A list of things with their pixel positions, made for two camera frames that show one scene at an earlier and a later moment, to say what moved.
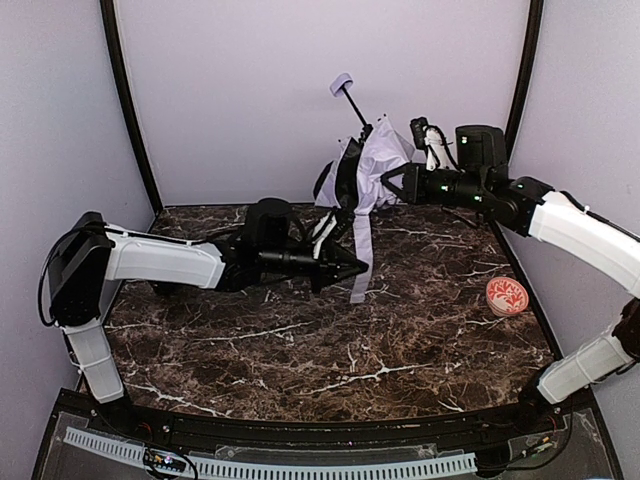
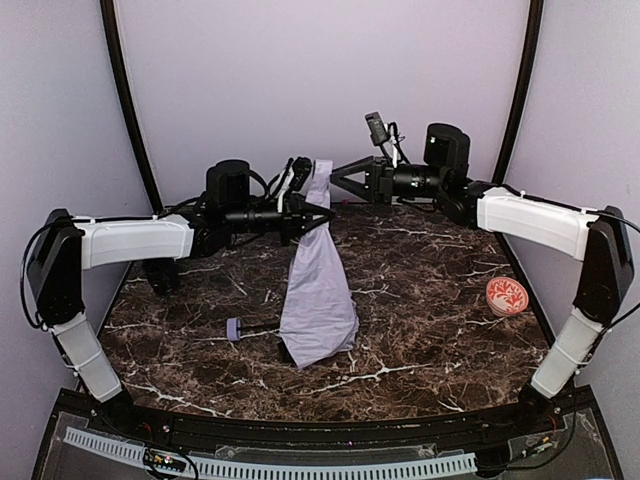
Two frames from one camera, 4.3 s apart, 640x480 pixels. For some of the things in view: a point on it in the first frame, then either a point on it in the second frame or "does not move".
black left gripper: [319, 267] → [288, 218]
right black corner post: [535, 18] does not move
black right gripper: [409, 183] → [379, 179]
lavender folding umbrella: [355, 182] → [318, 318]
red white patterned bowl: [506, 296] does not move
